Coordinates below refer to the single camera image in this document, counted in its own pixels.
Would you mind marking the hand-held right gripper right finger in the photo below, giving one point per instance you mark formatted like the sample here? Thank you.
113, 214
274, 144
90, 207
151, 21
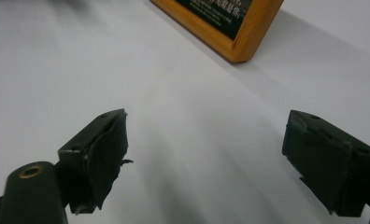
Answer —
326, 161

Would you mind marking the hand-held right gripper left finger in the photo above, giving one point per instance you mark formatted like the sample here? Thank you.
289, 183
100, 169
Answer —
96, 155

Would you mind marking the wooden picture frame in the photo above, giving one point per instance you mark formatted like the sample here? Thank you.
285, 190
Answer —
245, 37

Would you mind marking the white table mat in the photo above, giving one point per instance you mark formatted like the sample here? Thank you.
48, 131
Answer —
189, 109

